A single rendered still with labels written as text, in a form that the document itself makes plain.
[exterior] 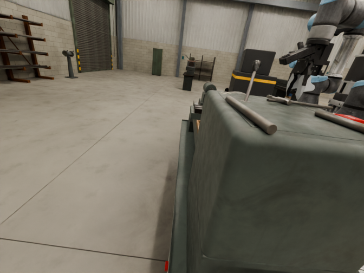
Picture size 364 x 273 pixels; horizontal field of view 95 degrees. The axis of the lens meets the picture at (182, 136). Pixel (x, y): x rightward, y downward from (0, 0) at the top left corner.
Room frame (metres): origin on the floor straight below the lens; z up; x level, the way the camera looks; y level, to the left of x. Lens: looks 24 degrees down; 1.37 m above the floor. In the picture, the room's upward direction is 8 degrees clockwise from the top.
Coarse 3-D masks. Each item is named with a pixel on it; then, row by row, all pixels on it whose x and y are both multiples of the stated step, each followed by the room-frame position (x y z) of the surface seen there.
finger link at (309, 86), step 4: (300, 80) 0.71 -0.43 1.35; (308, 80) 0.70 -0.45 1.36; (300, 84) 0.70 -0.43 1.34; (308, 84) 0.70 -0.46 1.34; (312, 84) 0.70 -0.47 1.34; (300, 88) 0.69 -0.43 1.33; (304, 88) 0.69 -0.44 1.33; (308, 88) 0.69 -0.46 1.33; (312, 88) 0.69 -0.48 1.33; (296, 92) 0.70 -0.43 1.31; (300, 92) 0.69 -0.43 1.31; (296, 96) 0.70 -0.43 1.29; (300, 96) 0.69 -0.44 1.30
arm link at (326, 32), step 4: (312, 28) 0.74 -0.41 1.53; (316, 28) 0.72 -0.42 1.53; (320, 28) 0.71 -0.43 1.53; (324, 28) 0.70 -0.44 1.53; (328, 28) 0.70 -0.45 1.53; (332, 28) 0.70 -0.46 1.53; (312, 32) 0.73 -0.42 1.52; (316, 32) 0.71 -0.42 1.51; (320, 32) 0.71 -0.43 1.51; (324, 32) 0.70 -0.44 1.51; (328, 32) 0.70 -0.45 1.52; (332, 32) 0.70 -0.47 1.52; (308, 36) 0.74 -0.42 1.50; (312, 36) 0.72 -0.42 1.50; (316, 36) 0.71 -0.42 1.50; (320, 36) 0.70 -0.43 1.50; (324, 36) 0.70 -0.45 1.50; (328, 36) 0.70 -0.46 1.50; (332, 36) 0.71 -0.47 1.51; (328, 40) 0.71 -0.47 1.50
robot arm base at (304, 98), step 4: (304, 92) 1.43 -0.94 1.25; (308, 92) 1.40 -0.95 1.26; (304, 96) 1.41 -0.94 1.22; (308, 96) 1.39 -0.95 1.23; (312, 96) 1.38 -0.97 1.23; (316, 96) 1.38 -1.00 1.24; (300, 100) 1.42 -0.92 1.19; (304, 100) 1.40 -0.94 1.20; (308, 100) 1.38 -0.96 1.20; (312, 100) 1.37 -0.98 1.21; (316, 100) 1.37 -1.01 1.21; (316, 104) 1.37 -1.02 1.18
